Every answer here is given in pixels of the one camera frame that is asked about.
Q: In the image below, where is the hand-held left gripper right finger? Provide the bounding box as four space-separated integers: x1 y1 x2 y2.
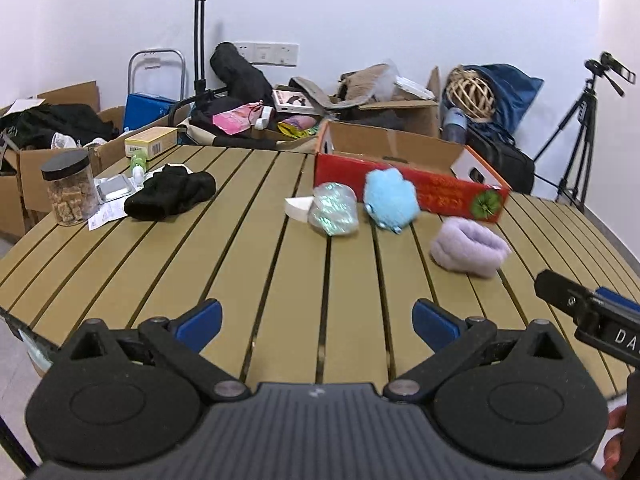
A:
383 298 577 404

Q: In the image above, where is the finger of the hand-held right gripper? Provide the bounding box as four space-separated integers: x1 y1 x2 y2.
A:
533 269 601 319
594 287 640 326

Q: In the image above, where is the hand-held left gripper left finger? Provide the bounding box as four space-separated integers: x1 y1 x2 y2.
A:
62 298 252 403

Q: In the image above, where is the lavender knit cuff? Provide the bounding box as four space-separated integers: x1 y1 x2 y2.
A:
429 217 511 279

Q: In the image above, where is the light blue plush paw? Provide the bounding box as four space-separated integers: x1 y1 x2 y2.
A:
362 167 421 234

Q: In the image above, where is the white wedge sponge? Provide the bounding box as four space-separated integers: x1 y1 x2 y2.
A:
283 194 316 223

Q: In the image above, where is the iridescent plastic wrap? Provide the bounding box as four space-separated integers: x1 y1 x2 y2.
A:
307 182 359 237

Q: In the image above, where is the person's right hand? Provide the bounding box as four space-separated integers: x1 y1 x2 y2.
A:
601 404 630 479

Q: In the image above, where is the tan slatted folding table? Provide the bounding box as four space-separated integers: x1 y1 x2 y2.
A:
0 144 640 402

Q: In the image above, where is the black cloth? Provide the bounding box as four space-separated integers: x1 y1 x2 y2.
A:
123 163 217 221

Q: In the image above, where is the red cardboard box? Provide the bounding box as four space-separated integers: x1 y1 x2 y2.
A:
313 119 511 224

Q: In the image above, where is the white paper receipt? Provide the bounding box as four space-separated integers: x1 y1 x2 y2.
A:
88 199 129 232

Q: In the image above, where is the black suitcase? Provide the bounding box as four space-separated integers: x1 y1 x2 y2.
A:
461 122 536 194

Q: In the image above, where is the silver blister pack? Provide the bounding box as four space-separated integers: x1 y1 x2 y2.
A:
95 175 136 205

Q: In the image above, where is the clear snack jar black lid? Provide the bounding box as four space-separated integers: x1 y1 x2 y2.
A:
40 148 101 227

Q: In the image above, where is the beige small box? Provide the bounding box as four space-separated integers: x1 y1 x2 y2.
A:
123 127 179 159

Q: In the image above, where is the blue water bottle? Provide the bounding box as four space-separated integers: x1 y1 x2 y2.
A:
442 106 469 144

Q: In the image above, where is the blue fabric bag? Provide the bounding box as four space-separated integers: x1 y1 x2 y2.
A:
456 63 545 137

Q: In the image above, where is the pink packet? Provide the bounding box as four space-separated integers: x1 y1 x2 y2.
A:
212 102 261 135

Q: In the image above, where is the rattan ball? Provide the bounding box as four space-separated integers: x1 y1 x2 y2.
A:
445 75 496 122

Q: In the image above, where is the brown open cardboard box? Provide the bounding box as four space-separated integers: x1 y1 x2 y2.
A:
289 62 441 139

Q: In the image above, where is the large brown cardboard box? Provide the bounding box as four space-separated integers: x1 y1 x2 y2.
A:
0 80 126 239

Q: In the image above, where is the yellow green snack packet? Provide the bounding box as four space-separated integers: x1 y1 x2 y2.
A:
277 114 321 139

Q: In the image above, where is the picture printed box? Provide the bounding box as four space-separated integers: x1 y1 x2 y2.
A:
272 88 319 111

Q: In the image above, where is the black clothing pile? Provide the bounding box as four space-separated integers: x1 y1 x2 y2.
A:
0 103 114 150

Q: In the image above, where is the black rolled bag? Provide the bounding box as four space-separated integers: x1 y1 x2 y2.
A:
209 42 274 107

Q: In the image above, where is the black tripod with camera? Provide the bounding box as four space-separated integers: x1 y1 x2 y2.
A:
532 51 639 212

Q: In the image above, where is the white wall socket strip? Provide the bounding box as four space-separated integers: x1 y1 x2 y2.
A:
233 41 300 67

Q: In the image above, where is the black trolley handle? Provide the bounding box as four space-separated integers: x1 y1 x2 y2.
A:
185 0 217 102

